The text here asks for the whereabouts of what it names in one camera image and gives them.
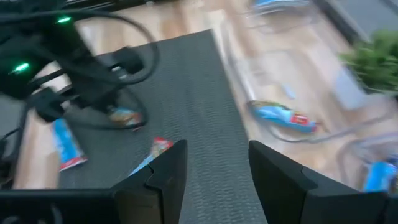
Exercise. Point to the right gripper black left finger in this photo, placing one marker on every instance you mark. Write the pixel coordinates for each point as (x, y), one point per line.
(155, 196)

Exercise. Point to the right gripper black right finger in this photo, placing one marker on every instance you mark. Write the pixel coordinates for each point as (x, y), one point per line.
(295, 199)

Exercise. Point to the blue red snack bag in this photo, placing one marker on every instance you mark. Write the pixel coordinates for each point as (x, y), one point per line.
(158, 146)

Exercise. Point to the blue granola bar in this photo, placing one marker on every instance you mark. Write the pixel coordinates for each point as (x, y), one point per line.
(66, 146)
(280, 3)
(379, 175)

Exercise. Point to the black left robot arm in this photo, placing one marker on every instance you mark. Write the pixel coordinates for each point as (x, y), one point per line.
(31, 40)

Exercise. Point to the dark grey woven mat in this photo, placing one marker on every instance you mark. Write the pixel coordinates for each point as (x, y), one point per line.
(192, 109)

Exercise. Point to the green plant in white pot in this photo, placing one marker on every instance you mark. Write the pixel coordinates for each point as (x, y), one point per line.
(379, 62)

